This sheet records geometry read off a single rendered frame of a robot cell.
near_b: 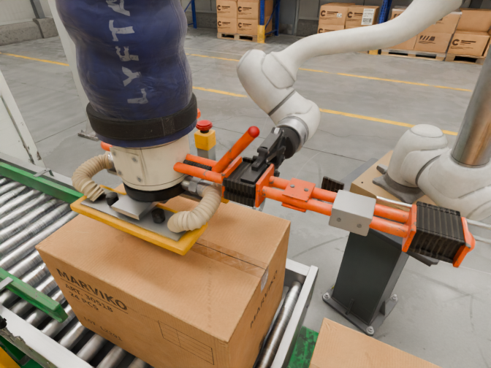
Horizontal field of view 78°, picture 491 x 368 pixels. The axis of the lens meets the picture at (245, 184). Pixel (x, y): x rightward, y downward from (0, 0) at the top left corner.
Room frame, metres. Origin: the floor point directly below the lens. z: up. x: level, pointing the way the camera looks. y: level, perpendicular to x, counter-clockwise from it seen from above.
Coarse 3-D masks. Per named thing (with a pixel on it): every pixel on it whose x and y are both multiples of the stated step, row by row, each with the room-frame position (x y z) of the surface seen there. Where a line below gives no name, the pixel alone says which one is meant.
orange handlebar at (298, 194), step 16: (192, 160) 0.59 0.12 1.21; (208, 160) 0.58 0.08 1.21; (208, 176) 0.53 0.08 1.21; (272, 176) 0.52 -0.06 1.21; (272, 192) 0.47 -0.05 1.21; (288, 192) 0.46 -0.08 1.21; (304, 192) 0.46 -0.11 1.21; (320, 192) 0.47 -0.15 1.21; (304, 208) 0.44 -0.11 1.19; (320, 208) 0.42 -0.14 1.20; (384, 208) 0.42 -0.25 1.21; (384, 224) 0.38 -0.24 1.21; (400, 224) 0.38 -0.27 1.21
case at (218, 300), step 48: (48, 240) 0.59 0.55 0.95; (96, 240) 0.59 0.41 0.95; (144, 240) 0.59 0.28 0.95; (240, 240) 0.59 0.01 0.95; (288, 240) 0.66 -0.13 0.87; (96, 288) 0.47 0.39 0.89; (144, 288) 0.43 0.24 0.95; (192, 288) 0.43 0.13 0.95; (240, 288) 0.43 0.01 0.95; (144, 336) 0.42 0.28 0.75; (192, 336) 0.35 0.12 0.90; (240, 336) 0.36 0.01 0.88
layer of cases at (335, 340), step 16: (320, 336) 0.53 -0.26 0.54; (336, 336) 0.53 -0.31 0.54; (352, 336) 0.53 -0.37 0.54; (368, 336) 0.53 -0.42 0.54; (320, 352) 0.47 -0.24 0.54; (336, 352) 0.47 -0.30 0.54; (352, 352) 0.47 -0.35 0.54; (368, 352) 0.47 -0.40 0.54; (384, 352) 0.47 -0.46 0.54; (400, 352) 0.47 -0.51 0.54
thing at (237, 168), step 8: (240, 160) 0.56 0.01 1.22; (248, 160) 0.56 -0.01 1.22; (232, 168) 0.53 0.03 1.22; (240, 168) 0.54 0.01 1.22; (272, 168) 0.52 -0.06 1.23; (224, 176) 0.50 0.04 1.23; (232, 176) 0.51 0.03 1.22; (240, 176) 0.51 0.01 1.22; (264, 176) 0.49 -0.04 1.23; (224, 184) 0.49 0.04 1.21; (232, 184) 0.48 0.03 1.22; (240, 184) 0.47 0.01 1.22; (248, 184) 0.47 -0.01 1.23; (256, 184) 0.47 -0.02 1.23; (264, 184) 0.49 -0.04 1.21; (224, 192) 0.49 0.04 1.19; (232, 192) 0.49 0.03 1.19; (240, 192) 0.48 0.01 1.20; (248, 192) 0.46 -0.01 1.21; (256, 192) 0.47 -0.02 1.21; (232, 200) 0.48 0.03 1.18; (240, 200) 0.47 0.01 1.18; (248, 200) 0.46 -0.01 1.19; (256, 200) 0.47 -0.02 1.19
